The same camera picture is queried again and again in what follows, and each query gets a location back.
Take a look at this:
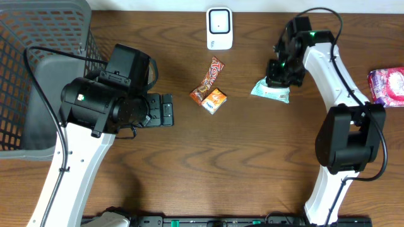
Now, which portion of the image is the teal snack wrapper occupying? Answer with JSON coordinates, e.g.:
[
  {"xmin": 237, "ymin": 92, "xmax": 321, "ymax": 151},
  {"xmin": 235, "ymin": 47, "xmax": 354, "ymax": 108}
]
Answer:
[{"xmin": 251, "ymin": 77, "xmax": 290, "ymax": 103}]

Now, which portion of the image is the orange small snack packet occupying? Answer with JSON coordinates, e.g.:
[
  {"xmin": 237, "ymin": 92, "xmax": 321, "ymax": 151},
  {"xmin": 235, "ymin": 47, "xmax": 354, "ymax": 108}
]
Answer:
[{"xmin": 201, "ymin": 88, "xmax": 227, "ymax": 114}]

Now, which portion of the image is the red chocolate bar wrapper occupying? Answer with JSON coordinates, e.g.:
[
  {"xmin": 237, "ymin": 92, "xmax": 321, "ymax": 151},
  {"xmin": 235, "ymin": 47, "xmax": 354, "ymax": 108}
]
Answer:
[{"xmin": 189, "ymin": 56, "xmax": 225, "ymax": 105}]

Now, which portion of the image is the red purple snack bag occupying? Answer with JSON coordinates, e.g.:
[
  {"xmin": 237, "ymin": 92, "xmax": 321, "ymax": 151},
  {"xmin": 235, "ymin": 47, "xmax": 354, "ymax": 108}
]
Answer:
[{"xmin": 367, "ymin": 67, "xmax": 403, "ymax": 107}]

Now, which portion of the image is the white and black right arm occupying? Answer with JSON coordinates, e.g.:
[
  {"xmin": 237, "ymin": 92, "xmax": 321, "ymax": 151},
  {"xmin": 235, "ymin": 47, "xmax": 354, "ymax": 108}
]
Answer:
[{"xmin": 266, "ymin": 16, "xmax": 388, "ymax": 226}]

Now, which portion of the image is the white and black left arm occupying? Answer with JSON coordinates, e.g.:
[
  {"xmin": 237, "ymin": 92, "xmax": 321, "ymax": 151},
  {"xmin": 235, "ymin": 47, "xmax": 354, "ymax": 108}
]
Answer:
[{"xmin": 28, "ymin": 73, "xmax": 174, "ymax": 226}]

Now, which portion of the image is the white barcode scanner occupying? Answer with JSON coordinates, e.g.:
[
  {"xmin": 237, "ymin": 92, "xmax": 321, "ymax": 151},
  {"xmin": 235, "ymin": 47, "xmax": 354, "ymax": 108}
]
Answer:
[{"xmin": 206, "ymin": 7, "xmax": 234, "ymax": 50}]

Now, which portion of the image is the dark grey plastic basket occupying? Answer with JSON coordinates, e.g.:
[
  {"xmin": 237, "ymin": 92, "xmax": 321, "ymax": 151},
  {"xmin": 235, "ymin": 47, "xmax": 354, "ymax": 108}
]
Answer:
[{"xmin": 1, "ymin": 0, "xmax": 102, "ymax": 161}]

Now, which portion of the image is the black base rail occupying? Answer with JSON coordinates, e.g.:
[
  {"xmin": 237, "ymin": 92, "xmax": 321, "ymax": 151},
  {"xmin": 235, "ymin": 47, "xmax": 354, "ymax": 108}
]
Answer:
[{"xmin": 81, "ymin": 215, "xmax": 373, "ymax": 227}]

